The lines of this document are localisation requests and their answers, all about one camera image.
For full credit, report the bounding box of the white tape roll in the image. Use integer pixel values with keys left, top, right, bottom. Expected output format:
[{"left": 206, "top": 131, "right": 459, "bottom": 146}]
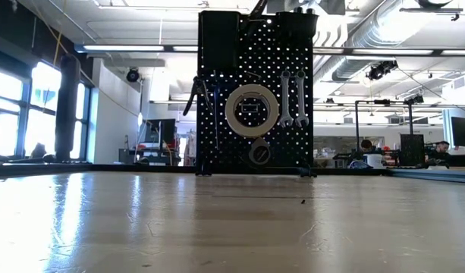
[{"left": 224, "top": 83, "right": 280, "bottom": 139}]

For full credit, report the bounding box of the grey round notched knob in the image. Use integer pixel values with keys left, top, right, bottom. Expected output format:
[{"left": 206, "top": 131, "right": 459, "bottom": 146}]
[{"left": 248, "top": 136, "right": 273, "bottom": 166}]

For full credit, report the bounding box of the silver combination wrench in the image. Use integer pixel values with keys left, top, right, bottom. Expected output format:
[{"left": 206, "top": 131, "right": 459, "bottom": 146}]
[
  {"left": 277, "top": 69, "right": 294, "bottom": 129},
  {"left": 294, "top": 69, "right": 310, "bottom": 129}
]

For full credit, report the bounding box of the black perforated peg board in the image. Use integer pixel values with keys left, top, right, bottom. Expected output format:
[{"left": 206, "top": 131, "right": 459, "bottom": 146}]
[{"left": 196, "top": 13, "right": 316, "bottom": 179}]

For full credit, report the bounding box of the tall black plastic bin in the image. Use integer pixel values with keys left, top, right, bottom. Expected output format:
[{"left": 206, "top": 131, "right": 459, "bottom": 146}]
[{"left": 199, "top": 9, "right": 242, "bottom": 70}]

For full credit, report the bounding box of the black pole stand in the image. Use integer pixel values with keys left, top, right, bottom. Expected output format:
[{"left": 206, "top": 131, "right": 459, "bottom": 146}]
[{"left": 354, "top": 93, "right": 425, "bottom": 168}]

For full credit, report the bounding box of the short black plastic bin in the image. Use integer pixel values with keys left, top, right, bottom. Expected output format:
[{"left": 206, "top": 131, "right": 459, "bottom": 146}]
[{"left": 276, "top": 11, "right": 319, "bottom": 39}]

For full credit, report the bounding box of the person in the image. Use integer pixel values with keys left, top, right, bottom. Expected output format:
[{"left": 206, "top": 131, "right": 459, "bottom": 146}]
[
  {"left": 359, "top": 139, "right": 375, "bottom": 155},
  {"left": 428, "top": 140, "right": 451, "bottom": 161}
]

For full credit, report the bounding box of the long ceiling light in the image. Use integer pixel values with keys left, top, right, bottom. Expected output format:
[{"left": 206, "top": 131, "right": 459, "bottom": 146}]
[{"left": 82, "top": 44, "right": 198, "bottom": 53}]

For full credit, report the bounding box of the white background container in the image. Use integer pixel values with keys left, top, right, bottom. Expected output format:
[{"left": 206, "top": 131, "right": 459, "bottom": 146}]
[{"left": 366, "top": 153, "right": 385, "bottom": 169}]

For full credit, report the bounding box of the black building column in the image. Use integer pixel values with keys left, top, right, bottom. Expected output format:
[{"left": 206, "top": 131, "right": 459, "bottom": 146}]
[{"left": 55, "top": 55, "right": 82, "bottom": 161}]

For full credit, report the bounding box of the black perforated box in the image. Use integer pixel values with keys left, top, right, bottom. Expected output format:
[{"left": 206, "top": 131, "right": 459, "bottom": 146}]
[{"left": 401, "top": 133, "right": 427, "bottom": 167}]

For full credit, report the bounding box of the blue flat mat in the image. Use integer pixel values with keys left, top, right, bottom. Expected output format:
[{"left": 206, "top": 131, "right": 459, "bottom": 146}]
[{"left": 387, "top": 168, "right": 465, "bottom": 186}]

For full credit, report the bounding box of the black computer monitor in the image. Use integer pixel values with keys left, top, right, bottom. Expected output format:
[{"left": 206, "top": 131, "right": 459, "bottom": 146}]
[{"left": 450, "top": 116, "right": 465, "bottom": 149}]

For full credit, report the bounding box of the round black wall camera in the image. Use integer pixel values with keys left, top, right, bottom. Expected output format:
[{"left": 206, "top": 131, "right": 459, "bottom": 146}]
[{"left": 125, "top": 67, "right": 141, "bottom": 83}]

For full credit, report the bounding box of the black aluminium rig frame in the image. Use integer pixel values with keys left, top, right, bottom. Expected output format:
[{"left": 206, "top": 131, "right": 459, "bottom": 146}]
[{"left": 0, "top": 162, "right": 392, "bottom": 179}]

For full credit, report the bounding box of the black ceiling camera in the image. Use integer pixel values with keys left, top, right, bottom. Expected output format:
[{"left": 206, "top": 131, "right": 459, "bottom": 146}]
[{"left": 366, "top": 60, "right": 399, "bottom": 81}]

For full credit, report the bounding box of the silver ventilation duct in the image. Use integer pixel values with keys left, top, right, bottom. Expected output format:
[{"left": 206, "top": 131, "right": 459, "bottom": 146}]
[{"left": 313, "top": 0, "right": 419, "bottom": 83}]

